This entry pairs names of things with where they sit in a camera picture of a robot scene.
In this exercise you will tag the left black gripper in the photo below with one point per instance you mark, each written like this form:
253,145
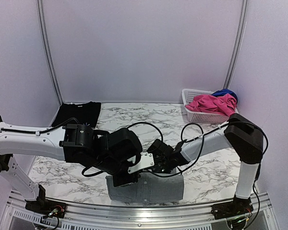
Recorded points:
120,181

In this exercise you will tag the grey garment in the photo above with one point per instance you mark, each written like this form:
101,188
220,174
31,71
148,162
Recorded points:
148,190

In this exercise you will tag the black t-shirt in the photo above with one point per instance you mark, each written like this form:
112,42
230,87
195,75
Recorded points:
86,113

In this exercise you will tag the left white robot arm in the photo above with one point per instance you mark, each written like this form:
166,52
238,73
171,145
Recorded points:
70,142

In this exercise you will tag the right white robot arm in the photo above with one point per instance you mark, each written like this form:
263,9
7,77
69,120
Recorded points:
216,164

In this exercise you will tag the white plastic laundry basket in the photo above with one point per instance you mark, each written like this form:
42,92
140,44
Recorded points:
199,117

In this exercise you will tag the pink garment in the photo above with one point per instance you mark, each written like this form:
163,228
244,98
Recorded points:
223,105

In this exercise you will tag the blue garment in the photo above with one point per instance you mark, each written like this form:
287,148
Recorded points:
223,92

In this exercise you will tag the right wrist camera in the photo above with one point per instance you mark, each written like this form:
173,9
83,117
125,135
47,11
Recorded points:
160,150

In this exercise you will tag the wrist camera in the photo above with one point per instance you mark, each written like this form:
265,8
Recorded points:
127,151
160,150

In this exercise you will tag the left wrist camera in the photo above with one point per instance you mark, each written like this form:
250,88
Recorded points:
127,151

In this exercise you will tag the aluminium front rail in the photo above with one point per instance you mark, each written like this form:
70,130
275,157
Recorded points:
80,216

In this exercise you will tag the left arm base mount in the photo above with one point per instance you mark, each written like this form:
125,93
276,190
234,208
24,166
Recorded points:
45,207

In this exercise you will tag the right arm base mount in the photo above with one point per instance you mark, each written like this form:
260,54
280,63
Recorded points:
232,208

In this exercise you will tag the left aluminium frame post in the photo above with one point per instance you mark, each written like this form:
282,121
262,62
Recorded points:
46,47

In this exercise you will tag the aluminium frame post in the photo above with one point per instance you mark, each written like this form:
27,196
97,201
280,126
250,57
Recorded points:
46,47
237,43

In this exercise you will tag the right aluminium frame post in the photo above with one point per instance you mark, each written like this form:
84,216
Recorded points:
237,43

